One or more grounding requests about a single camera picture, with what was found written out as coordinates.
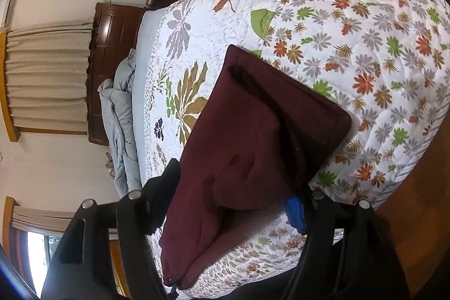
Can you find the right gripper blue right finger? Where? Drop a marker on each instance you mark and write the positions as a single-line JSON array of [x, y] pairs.
[[348, 254]]

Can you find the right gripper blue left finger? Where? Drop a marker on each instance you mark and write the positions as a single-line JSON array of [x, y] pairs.
[[104, 253]]

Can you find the beige curtain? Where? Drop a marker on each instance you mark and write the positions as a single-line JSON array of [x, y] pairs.
[[46, 74]]

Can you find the dark wooden headboard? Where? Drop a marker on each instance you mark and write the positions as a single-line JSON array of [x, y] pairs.
[[115, 30]]

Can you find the side window curtain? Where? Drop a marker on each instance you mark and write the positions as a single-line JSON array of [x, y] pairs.
[[45, 222]]

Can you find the floral white quilt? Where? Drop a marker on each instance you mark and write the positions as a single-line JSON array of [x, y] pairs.
[[386, 62]]

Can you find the maroon pants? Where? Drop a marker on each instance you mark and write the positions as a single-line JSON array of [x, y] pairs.
[[260, 139]]

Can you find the light blue comforter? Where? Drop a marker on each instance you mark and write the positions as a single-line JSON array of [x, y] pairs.
[[116, 105]]

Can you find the light blue bed sheet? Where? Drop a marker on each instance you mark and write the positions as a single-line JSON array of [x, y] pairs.
[[146, 37]]

